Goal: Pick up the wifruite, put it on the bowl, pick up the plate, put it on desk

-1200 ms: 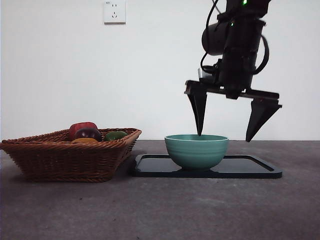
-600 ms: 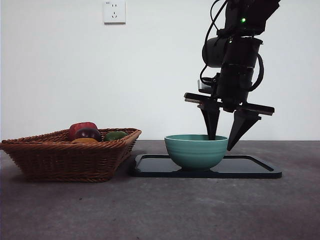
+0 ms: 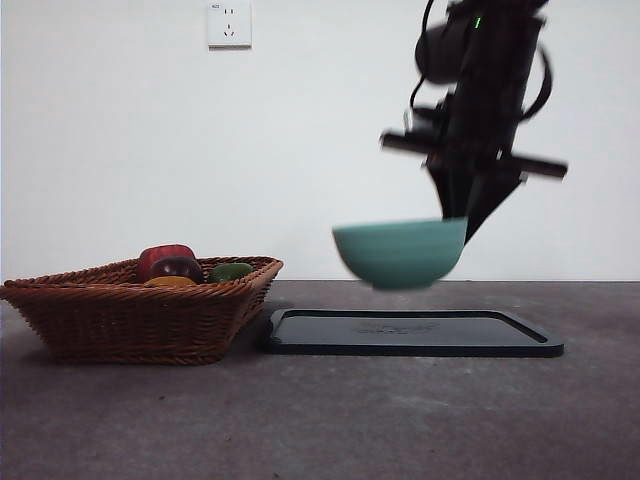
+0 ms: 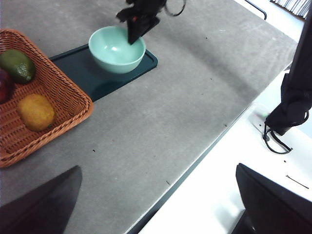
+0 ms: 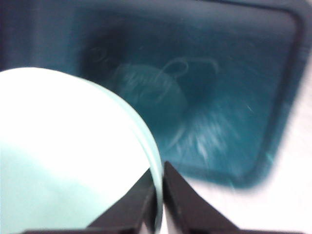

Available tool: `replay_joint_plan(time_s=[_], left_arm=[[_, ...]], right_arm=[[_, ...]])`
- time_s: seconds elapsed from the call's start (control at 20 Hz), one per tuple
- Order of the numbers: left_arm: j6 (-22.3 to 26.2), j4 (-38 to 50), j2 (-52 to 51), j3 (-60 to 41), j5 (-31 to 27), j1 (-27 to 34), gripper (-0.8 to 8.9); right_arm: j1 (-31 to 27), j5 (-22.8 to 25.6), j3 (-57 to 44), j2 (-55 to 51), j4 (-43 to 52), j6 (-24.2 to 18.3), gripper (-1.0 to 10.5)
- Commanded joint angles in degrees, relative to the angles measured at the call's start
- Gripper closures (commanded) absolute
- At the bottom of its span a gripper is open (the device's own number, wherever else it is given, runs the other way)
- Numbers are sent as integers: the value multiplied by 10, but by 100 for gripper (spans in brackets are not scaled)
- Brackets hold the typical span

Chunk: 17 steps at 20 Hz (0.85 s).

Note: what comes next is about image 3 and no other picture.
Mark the teal ceramic bowl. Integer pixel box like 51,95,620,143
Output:
332,216,470,290

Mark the golden-brown fuzzy kiwi fruit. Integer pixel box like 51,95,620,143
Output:
143,275,198,288

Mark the dark rectangular tray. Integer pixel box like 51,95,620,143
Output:
255,308,565,357

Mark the green avocado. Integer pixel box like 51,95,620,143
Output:
207,262,255,285

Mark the dark purple onion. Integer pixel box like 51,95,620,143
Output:
149,255,205,285

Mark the red apple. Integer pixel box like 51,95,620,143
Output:
138,244,196,281

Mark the brown wicker basket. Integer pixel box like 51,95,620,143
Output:
0,255,285,366

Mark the pale grey right wrist camera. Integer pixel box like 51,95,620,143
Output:
402,106,441,136

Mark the black right camera cable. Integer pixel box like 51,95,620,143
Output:
407,0,437,114

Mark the black sleeved right arm cable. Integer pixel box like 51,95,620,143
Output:
519,42,554,123

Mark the white wall socket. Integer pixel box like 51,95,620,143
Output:
207,0,253,50

